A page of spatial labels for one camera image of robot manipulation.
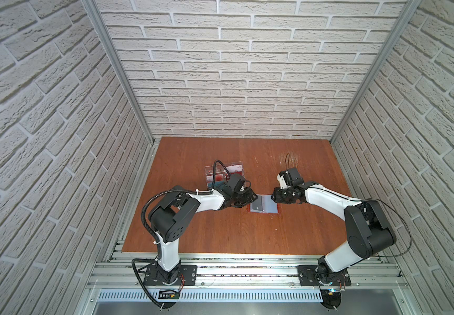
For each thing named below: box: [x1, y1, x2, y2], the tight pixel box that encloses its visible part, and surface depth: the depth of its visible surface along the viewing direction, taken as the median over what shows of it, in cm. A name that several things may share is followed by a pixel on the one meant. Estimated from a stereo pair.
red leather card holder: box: [247, 193, 281, 214], surface depth 94 cm
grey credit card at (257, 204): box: [251, 194, 264, 212], surface depth 93 cm
